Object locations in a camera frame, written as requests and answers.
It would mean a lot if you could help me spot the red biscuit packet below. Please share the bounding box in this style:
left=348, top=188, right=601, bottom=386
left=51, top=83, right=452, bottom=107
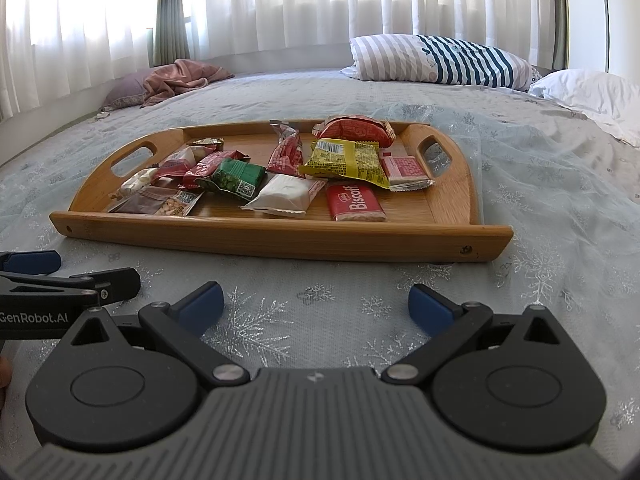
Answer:
left=325, top=182, right=387, bottom=222

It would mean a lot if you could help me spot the yellow snack packet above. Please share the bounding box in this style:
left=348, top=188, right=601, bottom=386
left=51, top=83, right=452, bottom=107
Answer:
left=298, top=137, right=391, bottom=191

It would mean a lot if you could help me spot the wooden tray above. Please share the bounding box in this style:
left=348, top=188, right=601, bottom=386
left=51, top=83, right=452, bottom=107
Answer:
left=49, top=120, right=515, bottom=263

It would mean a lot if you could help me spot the striped pillow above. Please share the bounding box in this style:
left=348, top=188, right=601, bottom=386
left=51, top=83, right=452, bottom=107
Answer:
left=340, top=34, right=543, bottom=93

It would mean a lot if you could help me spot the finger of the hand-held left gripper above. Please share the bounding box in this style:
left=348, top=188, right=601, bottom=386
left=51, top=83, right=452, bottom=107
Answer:
left=0, top=251, right=62, bottom=275
left=0, top=267, right=142, bottom=306

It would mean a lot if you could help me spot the pink cloth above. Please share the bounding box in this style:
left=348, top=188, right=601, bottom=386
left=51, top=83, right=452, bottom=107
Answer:
left=140, top=58, right=235, bottom=109

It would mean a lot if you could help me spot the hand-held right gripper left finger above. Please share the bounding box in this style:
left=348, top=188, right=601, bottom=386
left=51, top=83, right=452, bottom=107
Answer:
left=69, top=281, right=252, bottom=389

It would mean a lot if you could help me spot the white and red snack packet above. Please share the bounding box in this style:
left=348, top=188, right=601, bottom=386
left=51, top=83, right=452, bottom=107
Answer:
left=152, top=146, right=203, bottom=183

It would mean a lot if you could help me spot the red puffed snack bag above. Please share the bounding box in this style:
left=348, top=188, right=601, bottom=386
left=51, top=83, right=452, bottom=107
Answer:
left=312, top=115, right=396, bottom=150

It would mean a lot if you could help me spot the white pillow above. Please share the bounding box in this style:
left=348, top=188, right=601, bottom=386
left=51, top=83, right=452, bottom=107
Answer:
left=527, top=69, right=640, bottom=148

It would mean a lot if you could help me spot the mauve pillow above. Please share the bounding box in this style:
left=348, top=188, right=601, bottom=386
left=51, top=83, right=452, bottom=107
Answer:
left=100, top=71, right=151, bottom=111

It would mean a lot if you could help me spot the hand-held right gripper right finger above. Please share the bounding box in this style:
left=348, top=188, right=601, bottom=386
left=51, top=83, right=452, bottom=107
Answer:
left=381, top=284, right=572, bottom=387

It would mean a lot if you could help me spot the brown nut packet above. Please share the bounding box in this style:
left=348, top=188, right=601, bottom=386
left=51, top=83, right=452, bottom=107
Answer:
left=107, top=186, right=205, bottom=217

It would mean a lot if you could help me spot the white snack packet pink edge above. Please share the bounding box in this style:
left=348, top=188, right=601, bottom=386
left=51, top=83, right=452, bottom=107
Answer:
left=239, top=174, right=327, bottom=217

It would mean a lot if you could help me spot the white wardrobe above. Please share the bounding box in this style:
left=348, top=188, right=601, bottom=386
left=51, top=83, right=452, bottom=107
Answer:
left=565, top=0, right=640, bottom=76

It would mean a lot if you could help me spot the cream nougat packet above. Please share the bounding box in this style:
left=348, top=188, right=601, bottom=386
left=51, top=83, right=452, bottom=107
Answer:
left=117, top=167, right=160, bottom=198

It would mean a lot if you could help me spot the red snack bar packet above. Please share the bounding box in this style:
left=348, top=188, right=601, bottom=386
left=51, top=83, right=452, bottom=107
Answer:
left=266, top=120, right=304, bottom=177

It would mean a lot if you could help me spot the green curtain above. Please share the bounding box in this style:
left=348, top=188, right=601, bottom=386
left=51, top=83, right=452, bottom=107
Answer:
left=550, top=0, right=571, bottom=71
left=152, top=0, right=191, bottom=68

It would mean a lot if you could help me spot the dark red snack packet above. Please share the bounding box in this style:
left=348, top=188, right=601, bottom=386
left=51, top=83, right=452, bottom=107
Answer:
left=182, top=150, right=246, bottom=188

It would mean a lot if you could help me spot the white sheer curtain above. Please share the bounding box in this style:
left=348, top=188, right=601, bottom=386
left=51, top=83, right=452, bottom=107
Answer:
left=0, top=0, right=566, bottom=121

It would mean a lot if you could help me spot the green snack packet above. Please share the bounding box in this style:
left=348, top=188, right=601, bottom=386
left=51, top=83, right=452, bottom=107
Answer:
left=196, top=158, right=267, bottom=200

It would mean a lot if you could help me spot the pink wafer packet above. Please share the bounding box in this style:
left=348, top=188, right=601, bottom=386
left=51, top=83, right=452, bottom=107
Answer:
left=380, top=156, right=435, bottom=192

